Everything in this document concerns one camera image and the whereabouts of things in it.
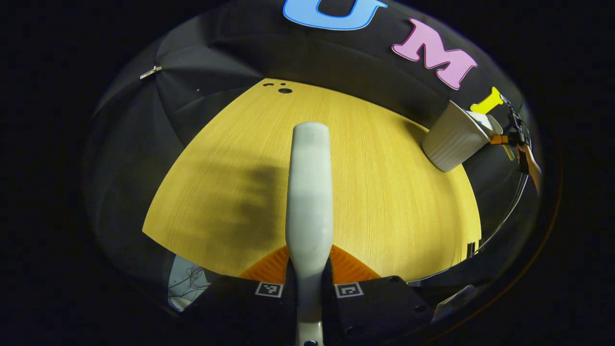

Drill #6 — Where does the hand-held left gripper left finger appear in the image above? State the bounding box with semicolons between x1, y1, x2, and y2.
185;245;296;346

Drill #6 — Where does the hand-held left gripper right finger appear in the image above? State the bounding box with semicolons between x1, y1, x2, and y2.
323;244;435;346

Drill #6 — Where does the white ribbed garbage bin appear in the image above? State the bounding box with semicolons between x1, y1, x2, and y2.
421;100;493;173

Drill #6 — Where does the small grey broom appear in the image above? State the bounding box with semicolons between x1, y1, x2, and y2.
285;122;334;346

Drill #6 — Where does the wooden desktop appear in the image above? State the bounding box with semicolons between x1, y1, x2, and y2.
142;78;482;283

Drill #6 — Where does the tangle of dark floor cables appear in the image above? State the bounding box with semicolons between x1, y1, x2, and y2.
168;256;212;311

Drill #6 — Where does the black cable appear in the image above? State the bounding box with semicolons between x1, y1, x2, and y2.
473;172;525;255

